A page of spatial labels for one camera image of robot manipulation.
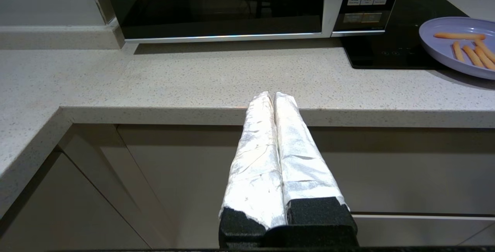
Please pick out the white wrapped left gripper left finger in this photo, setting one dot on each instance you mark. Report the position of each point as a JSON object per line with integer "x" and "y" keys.
{"x": 255, "y": 159}

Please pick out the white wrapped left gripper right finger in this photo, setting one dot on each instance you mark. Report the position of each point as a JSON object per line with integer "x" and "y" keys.
{"x": 301, "y": 159}

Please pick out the black glass microwave door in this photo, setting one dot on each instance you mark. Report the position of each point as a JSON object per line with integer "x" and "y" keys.
{"x": 212, "y": 4}

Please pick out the purple plastic plate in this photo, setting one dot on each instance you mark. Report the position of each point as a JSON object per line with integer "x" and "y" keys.
{"x": 435, "y": 49}

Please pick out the silver Panasonic microwave oven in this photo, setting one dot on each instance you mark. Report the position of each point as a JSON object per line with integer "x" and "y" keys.
{"x": 367, "y": 20}

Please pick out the black induction cooktop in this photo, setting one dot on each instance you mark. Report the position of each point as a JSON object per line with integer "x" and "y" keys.
{"x": 406, "y": 31}

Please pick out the orange french fry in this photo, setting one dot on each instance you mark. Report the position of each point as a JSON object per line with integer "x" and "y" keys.
{"x": 459, "y": 36}
{"x": 485, "y": 58}
{"x": 473, "y": 56}
{"x": 458, "y": 51}
{"x": 486, "y": 48}

